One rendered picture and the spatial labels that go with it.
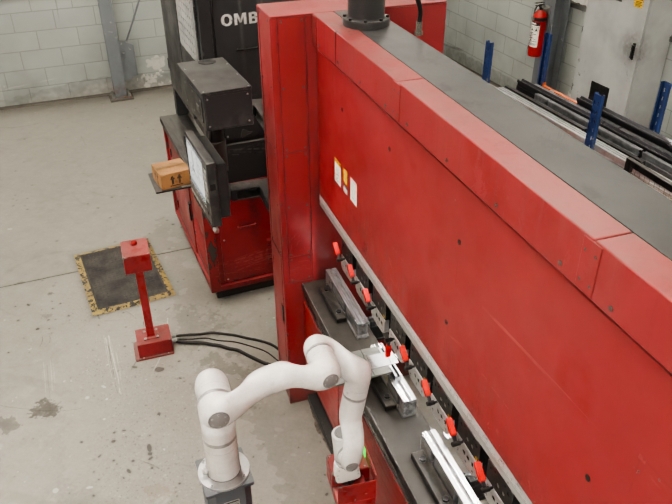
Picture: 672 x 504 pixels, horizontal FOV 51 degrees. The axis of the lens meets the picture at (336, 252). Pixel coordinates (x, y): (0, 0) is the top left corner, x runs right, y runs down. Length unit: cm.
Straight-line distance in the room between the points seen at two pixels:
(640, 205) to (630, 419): 48
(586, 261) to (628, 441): 40
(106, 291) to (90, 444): 150
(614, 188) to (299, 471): 270
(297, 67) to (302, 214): 77
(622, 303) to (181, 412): 329
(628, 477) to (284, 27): 230
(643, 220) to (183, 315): 393
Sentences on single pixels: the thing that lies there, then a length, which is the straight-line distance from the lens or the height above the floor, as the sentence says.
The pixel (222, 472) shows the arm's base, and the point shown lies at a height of 106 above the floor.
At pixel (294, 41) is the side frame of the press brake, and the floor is 218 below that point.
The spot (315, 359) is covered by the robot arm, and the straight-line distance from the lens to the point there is 244.
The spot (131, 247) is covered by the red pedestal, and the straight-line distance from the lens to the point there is 447.
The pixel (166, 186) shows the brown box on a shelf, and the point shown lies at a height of 102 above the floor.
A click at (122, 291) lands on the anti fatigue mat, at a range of 550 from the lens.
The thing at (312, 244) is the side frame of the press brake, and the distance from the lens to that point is 373.
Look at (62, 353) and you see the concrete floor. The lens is 507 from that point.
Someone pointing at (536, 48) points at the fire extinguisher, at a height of 85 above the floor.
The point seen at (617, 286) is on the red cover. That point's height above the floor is 224.
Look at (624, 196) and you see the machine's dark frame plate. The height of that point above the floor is 230.
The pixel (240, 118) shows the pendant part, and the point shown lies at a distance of 350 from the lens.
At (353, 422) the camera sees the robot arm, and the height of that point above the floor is 115.
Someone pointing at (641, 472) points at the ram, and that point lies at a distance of 171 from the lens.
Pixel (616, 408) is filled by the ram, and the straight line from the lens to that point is 170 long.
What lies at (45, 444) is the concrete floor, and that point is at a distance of 449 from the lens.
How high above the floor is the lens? 308
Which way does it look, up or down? 33 degrees down
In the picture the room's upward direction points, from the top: straight up
